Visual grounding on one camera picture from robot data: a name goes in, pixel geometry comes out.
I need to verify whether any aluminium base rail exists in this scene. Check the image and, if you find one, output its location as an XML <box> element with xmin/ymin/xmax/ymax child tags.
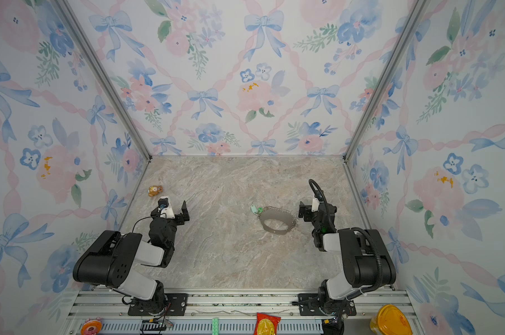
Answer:
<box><xmin>60</xmin><ymin>286</ymin><xmax>424</xmax><ymax>334</ymax></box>

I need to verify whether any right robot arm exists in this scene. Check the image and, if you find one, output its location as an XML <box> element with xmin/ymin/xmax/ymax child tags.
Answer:
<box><xmin>293</xmin><ymin>199</ymin><xmax>396</xmax><ymax>318</ymax></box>

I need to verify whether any yellow lidded container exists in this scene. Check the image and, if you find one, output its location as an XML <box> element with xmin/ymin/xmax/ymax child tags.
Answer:
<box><xmin>370</xmin><ymin>304</ymin><xmax>413</xmax><ymax>335</ymax></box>

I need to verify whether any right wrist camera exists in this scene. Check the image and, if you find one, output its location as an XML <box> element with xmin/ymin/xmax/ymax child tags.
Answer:
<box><xmin>311</xmin><ymin>195</ymin><xmax>323</xmax><ymax>212</ymax></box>

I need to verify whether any small brown bear toy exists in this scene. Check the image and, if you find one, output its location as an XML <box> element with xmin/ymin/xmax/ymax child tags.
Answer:
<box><xmin>148</xmin><ymin>186</ymin><xmax>163</xmax><ymax>197</ymax></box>

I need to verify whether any pink orange round toy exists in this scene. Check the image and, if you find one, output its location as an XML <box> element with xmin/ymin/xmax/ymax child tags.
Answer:
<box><xmin>80</xmin><ymin>318</ymin><xmax>103</xmax><ymax>335</ymax></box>

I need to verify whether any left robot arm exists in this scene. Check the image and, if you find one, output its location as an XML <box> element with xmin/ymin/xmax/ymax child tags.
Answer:
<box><xmin>72</xmin><ymin>197</ymin><xmax>190</xmax><ymax>318</ymax></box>

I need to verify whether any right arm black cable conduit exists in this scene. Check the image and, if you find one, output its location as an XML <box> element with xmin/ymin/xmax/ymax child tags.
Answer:
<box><xmin>308</xmin><ymin>179</ymin><xmax>385</xmax><ymax>292</ymax></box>

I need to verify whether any green toy brick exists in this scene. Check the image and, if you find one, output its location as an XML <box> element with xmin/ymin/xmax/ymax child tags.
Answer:
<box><xmin>211</xmin><ymin>318</ymin><xmax>219</xmax><ymax>335</ymax></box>

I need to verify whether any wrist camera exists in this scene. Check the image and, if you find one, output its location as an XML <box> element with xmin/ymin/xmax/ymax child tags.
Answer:
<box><xmin>311</xmin><ymin>195</ymin><xmax>323</xmax><ymax>212</ymax></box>
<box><xmin>156</xmin><ymin>196</ymin><xmax>175</xmax><ymax>219</ymax></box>

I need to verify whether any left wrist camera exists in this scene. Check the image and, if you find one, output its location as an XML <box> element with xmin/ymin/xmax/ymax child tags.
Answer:
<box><xmin>156</xmin><ymin>196</ymin><xmax>175</xmax><ymax>219</ymax></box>

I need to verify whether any red yellow snack packet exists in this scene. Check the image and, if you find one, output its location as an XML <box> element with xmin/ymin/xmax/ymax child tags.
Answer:
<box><xmin>253</xmin><ymin>313</ymin><xmax>281</xmax><ymax>335</ymax></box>

